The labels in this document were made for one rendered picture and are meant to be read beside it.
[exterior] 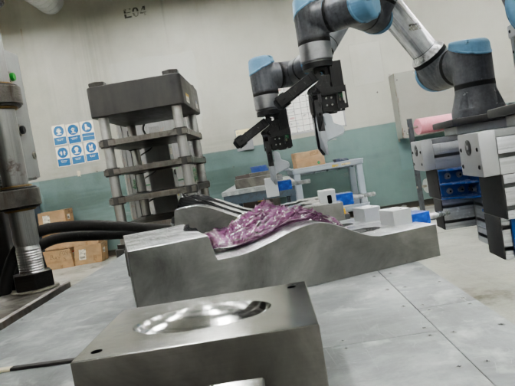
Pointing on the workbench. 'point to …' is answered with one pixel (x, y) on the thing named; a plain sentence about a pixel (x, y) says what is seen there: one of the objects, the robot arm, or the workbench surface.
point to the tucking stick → (36, 364)
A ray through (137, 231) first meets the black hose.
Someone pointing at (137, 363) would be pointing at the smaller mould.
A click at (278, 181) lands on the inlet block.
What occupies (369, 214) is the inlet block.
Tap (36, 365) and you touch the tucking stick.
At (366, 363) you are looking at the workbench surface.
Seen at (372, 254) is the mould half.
